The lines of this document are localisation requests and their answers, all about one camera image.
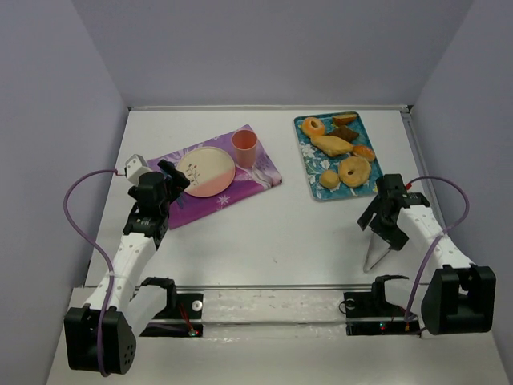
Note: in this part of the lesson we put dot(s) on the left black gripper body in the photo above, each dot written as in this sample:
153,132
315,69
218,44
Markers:
172,176

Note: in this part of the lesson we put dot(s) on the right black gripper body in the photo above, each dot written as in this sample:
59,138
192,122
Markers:
382,224

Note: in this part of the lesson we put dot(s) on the metal serving tongs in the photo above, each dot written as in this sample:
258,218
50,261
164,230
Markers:
376,252

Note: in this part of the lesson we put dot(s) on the small round bread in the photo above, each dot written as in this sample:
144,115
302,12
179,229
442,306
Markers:
329,179

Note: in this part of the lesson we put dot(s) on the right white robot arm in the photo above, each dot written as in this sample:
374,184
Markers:
460,298

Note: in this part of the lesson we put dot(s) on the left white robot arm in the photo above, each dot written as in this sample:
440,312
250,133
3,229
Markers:
101,334

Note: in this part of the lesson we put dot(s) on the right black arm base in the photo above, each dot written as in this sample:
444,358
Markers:
368,313

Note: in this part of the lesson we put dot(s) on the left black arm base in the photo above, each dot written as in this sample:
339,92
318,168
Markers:
181,316

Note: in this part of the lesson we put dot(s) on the long golden bread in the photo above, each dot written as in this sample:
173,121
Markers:
331,145

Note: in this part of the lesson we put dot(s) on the brown bread wedge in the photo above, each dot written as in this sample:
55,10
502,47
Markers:
344,119

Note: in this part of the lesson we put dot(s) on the blue plastic fork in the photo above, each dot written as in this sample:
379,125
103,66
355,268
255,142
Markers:
181,199

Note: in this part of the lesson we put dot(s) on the cream and pink plate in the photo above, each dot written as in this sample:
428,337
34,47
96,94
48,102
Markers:
210,170

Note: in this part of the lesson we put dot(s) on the large plain doughnut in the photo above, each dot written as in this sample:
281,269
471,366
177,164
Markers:
354,171

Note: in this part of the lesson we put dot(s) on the small glazed bun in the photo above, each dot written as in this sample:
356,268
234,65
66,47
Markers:
364,152

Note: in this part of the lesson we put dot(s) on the purple floral placemat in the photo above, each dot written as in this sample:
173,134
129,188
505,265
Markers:
262,176

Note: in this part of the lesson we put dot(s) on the teal floral tray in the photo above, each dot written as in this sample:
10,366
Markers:
316,162

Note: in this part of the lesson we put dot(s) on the pink plastic cup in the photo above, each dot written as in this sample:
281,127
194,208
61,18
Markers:
245,143

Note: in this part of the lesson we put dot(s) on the dark chocolate pastry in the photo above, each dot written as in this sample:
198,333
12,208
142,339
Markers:
344,133

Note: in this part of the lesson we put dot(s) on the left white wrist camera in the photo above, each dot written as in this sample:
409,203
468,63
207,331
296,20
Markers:
133,169

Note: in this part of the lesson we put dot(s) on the metal mounting rail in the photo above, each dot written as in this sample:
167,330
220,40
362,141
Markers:
353,286

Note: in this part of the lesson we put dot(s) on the glazed ring doughnut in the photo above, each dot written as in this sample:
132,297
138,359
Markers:
312,126

